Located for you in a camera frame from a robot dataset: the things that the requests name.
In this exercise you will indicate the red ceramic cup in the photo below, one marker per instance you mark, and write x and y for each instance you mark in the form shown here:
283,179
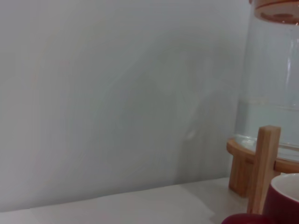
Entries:
282,200

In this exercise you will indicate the glass water dispenser jar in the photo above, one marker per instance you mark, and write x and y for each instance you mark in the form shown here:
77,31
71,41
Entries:
268,81

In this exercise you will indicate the wooden dispenser stand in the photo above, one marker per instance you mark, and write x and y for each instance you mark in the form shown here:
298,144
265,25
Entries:
264,163

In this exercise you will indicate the wooden jar lid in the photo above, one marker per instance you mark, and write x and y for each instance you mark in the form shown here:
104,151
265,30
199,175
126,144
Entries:
275,11

